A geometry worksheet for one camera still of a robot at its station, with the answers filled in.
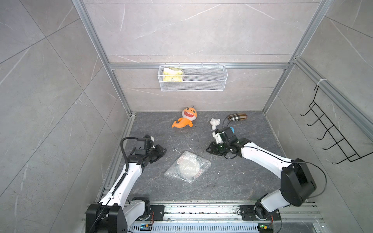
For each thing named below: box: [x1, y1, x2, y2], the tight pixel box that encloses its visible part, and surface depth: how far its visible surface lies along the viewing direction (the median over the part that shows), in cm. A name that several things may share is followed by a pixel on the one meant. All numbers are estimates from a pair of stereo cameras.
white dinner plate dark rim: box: [176, 154, 203, 182], surface depth 89 cm
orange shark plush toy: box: [171, 105, 198, 129], surface depth 111 cm
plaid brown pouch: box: [227, 112, 248, 122], surface depth 116 cm
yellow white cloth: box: [162, 67, 184, 83], surface depth 89 cm
